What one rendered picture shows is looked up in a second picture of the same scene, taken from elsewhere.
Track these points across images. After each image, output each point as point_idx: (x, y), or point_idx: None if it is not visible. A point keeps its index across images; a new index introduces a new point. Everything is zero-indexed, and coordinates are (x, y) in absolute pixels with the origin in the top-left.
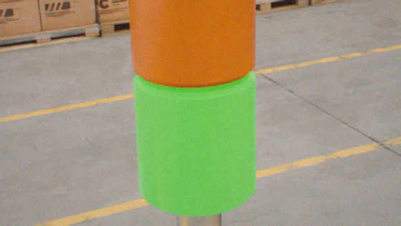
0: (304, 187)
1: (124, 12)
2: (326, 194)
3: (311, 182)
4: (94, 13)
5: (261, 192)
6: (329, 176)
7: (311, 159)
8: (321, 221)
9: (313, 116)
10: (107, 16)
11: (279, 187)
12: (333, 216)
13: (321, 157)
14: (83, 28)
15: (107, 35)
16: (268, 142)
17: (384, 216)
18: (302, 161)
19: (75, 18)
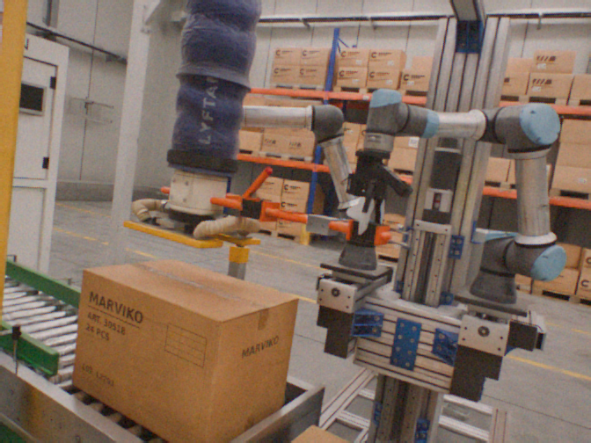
0: (547, 377)
1: (553, 285)
2: (557, 386)
3: (557, 379)
4: (529, 278)
5: (511, 364)
6: (578, 384)
7: (579, 374)
8: (528, 388)
9: None
10: (539, 283)
11: (528, 369)
12: (543, 392)
13: (589, 378)
14: (519, 284)
15: (535, 294)
16: (560, 358)
17: (585, 411)
18: (570, 372)
19: (515, 275)
